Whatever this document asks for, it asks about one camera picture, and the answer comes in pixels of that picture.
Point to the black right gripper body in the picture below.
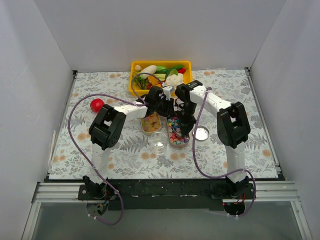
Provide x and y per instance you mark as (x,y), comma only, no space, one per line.
(188,119)

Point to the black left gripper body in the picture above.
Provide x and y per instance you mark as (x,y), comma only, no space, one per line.
(169,109)

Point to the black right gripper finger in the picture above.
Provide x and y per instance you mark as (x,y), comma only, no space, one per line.
(191,123)
(184,125)

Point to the pink tray of colourful candies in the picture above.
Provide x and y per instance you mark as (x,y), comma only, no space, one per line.
(176,139)

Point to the beige tray of orange candies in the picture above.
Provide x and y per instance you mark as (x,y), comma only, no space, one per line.
(151,124)

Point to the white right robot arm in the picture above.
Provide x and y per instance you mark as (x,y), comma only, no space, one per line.
(233,129)

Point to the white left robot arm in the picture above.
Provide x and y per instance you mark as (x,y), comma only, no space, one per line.
(106,129)

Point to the silver metal jar lid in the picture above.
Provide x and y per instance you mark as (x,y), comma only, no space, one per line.
(201,133)

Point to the white cauliflower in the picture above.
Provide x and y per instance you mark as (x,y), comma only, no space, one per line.
(174,80)

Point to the yellow plastic bin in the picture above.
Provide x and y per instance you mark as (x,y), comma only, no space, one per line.
(142,88)

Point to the white radish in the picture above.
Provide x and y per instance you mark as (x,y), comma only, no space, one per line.
(151,69)

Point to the clear glass jar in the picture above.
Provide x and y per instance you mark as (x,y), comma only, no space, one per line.
(158,141)

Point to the green cucumber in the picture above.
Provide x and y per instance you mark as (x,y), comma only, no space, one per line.
(176,67)

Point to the red apple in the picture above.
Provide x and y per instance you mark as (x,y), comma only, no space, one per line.
(96,105)

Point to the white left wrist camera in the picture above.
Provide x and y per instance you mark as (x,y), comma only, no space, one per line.
(168,91)

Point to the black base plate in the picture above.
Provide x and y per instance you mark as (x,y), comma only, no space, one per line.
(138,194)

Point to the aluminium frame rail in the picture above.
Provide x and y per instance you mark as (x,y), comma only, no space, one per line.
(67,192)

